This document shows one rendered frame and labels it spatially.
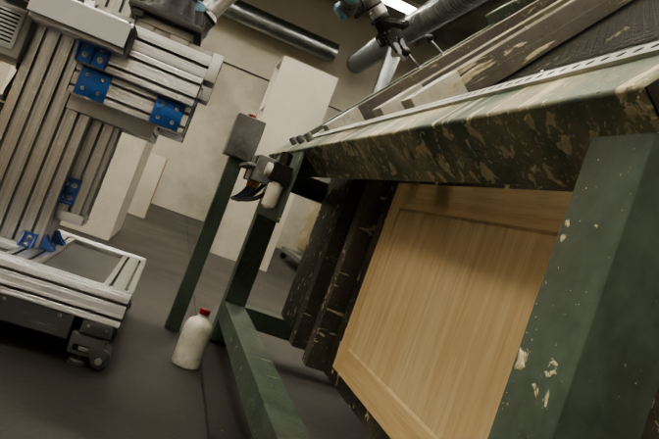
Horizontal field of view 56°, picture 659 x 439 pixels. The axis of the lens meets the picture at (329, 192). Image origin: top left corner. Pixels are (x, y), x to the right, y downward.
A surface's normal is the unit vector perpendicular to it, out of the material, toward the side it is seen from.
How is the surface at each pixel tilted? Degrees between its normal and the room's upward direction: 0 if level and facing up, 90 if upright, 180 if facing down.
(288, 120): 90
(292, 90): 90
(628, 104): 141
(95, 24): 90
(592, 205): 90
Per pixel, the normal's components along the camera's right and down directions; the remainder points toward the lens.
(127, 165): 0.23, 0.03
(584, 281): -0.91, -0.35
